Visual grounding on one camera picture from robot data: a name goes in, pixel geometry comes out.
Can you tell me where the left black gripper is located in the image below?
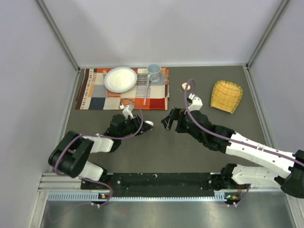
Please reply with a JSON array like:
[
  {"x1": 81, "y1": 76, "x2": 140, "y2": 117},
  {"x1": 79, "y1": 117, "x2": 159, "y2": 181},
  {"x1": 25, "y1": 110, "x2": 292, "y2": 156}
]
[{"x1": 119, "y1": 114, "x2": 153, "y2": 138}]

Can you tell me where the white earbud case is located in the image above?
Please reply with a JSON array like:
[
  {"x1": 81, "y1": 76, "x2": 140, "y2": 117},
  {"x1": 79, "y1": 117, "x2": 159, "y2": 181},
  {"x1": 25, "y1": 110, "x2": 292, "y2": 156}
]
[{"x1": 144, "y1": 121, "x2": 154, "y2": 126}]

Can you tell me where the pink earbud case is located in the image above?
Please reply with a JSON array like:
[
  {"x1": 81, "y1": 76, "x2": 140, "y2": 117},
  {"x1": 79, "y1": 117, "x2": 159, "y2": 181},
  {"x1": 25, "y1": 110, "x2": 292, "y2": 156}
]
[{"x1": 181, "y1": 83, "x2": 191, "y2": 91}]

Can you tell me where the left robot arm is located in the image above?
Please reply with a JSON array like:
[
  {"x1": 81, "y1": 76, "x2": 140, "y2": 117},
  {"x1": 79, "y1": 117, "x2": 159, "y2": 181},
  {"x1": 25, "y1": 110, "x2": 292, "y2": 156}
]
[{"x1": 48, "y1": 114, "x2": 154, "y2": 188}]

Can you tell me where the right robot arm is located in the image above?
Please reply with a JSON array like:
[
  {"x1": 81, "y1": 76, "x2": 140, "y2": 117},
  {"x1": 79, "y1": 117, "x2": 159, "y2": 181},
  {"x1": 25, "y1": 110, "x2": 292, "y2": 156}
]
[{"x1": 161, "y1": 108, "x2": 304, "y2": 199}]

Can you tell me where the white plate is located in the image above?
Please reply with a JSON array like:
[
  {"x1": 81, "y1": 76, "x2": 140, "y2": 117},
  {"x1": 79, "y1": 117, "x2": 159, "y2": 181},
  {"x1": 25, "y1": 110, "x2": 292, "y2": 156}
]
[{"x1": 104, "y1": 66, "x2": 137, "y2": 93}]

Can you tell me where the patchwork placemat cloth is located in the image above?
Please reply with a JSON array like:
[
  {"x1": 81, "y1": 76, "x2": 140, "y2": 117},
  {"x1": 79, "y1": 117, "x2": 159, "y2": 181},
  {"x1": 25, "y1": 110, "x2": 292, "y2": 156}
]
[{"x1": 76, "y1": 67, "x2": 170, "y2": 110}]

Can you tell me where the light blue cup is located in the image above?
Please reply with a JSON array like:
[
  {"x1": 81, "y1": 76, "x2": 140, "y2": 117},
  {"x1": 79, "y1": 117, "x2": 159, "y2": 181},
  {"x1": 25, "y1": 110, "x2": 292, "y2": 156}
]
[{"x1": 147, "y1": 63, "x2": 162, "y2": 82}]

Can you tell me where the yellow woven basket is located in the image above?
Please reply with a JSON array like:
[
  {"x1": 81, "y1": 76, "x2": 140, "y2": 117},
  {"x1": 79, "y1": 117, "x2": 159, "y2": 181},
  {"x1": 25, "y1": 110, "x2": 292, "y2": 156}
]
[{"x1": 210, "y1": 80, "x2": 243, "y2": 114}]

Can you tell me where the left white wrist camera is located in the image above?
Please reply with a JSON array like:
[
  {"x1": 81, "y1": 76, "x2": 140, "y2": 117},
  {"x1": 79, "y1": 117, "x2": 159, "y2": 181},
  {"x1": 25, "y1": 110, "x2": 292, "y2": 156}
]
[{"x1": 120, "y1": 104, "x2": 134, "y2": 119}]

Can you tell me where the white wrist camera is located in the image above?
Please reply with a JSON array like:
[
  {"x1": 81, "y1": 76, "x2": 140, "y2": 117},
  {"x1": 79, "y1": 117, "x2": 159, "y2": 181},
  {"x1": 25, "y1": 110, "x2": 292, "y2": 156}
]
[
  {"x1": 187, "y1": 93, "x2": 203, "y2": 112},
  {"x1": 120, "y1": 104, "x2": 134, "y2": 119}
]

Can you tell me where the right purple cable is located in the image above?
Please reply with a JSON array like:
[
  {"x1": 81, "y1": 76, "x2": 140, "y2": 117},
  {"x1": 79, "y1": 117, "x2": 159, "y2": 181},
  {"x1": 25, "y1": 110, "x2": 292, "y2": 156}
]
[{"x1": 183, "y1": 78, "x2": 304, "y2": 207}]

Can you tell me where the purple cable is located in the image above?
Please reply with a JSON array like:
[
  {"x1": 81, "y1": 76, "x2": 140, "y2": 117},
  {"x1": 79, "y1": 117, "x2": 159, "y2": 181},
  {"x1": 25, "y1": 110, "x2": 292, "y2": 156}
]
[
  {"x1": 183, "y1": 78, "x2": 304, "y2": 207},
  {"x1": 53, "y1": 97, "x2": 144, "y2": 205}
]

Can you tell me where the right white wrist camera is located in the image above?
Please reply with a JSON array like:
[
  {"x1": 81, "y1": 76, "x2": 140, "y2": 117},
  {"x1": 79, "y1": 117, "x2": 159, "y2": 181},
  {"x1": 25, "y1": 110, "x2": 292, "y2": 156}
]
[{"x1": 187, "y1": 93, "x2": 203, "y2": 112}]

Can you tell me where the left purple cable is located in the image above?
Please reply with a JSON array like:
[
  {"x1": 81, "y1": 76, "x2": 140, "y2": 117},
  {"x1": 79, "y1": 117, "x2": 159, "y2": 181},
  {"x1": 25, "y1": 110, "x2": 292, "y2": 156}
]
[{"x1": 53, "y1": 97, "x2": 144, "y2": 205}]

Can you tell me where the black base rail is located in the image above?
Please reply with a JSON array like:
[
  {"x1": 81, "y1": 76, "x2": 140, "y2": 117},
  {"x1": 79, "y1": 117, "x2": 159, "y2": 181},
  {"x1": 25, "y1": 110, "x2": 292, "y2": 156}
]
[{"x1": 80, "y1": 172, "x2": 251, "y2": 198}]

